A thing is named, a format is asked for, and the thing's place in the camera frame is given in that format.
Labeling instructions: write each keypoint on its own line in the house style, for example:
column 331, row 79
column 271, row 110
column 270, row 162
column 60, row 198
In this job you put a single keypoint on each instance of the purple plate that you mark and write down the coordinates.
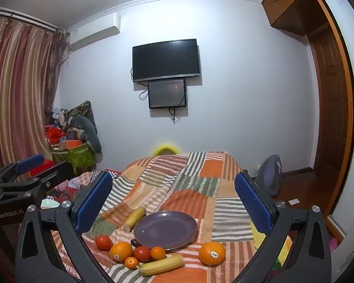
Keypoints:
column 165, row 230

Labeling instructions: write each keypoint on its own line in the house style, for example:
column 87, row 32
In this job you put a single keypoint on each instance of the white paper sheet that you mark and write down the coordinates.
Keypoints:
column 293, row 201

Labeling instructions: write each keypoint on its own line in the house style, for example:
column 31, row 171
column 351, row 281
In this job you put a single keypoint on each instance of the dark patterned cloth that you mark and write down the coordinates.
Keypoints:
column 82, row 109

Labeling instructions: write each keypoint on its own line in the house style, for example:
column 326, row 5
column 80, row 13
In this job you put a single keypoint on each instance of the red bag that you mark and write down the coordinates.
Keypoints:
column 54, row 135

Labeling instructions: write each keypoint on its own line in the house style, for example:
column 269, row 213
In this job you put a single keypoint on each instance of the floral quilt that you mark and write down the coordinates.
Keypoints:
column 79, row 184

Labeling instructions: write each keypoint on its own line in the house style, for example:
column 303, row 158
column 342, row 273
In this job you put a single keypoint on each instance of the orange box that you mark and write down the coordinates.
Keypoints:
column 72, row 145

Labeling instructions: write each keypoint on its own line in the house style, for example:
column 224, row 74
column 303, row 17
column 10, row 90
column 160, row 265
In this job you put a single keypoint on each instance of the dark red plum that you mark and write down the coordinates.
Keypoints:
column 134, row 243

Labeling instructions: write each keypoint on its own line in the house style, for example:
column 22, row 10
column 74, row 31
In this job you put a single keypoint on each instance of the yellow hoop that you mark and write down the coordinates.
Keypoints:
column 165, row 146

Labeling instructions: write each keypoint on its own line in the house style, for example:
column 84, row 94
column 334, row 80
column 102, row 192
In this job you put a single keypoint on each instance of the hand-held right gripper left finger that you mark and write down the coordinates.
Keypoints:
column 93, row 205

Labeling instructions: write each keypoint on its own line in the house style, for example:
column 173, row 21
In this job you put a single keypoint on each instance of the white air conditioner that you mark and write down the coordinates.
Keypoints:
column 94, row 32

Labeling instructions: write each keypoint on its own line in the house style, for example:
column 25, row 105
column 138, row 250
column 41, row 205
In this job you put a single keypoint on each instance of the pink toy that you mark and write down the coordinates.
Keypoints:
column 334, row 244

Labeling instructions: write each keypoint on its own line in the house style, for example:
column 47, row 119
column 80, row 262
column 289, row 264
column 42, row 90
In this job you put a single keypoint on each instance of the striped patchwork blanket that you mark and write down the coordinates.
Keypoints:
column 183, row 188

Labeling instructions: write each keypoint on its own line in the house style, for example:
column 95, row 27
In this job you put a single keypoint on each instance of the yellow bed sheet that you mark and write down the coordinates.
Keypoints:
column 258, row 238

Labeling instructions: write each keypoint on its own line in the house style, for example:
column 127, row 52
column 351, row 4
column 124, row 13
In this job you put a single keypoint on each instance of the large orange with sticker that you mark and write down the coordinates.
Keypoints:
column 211, row 253
column 121, row 250

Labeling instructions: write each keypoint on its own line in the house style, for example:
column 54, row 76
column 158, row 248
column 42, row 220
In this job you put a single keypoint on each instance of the green cardboard box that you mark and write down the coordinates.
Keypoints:
column 76, row 157

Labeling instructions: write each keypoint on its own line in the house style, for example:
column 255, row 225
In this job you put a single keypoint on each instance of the red box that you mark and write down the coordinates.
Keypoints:
column 44, row 167

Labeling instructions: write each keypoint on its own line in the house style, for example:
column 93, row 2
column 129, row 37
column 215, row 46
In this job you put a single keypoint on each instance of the brown wooden door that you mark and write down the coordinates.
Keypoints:
column 327, row 100

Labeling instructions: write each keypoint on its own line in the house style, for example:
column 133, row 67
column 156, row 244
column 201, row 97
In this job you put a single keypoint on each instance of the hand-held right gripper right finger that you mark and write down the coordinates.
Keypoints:
column 253, row 205

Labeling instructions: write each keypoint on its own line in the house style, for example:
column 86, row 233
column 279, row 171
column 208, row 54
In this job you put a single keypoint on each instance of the striped red curtain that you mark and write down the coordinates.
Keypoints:
column 20, row 94

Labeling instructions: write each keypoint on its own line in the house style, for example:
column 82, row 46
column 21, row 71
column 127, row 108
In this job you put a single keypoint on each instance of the grey backpack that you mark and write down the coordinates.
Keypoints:
column 270, row 177

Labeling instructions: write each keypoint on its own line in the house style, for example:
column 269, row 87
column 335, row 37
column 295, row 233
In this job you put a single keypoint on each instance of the curtain rod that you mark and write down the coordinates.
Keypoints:
column 29, row 20

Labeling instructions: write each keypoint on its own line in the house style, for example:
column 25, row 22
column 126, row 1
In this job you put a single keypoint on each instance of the black wall television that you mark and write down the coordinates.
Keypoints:
column 166, row 60

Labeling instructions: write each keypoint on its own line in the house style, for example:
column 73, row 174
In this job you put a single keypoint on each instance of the wooden overhead cabinet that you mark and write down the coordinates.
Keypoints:
column 292, row 3

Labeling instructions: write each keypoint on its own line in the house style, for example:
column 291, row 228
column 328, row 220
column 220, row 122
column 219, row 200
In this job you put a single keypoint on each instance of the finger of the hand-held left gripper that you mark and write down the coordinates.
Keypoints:
column 29, row 162
column 59, row 174

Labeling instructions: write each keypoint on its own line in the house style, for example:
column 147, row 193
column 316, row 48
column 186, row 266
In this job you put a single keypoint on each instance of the red tomato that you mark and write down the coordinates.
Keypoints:
column 103, row 242
column 142, row 254

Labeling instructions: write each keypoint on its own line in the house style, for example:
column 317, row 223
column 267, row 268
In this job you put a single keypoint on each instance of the small mandarin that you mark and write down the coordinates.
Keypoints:
column 131, row 263
column 157, row 253

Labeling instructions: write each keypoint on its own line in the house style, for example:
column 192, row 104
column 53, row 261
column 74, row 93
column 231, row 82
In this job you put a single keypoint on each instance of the small black monitor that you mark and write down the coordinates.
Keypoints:
column 167, row 93

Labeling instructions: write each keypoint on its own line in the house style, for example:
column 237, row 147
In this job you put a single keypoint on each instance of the pale green sugarcane piece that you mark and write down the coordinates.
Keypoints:
column 160, row 266

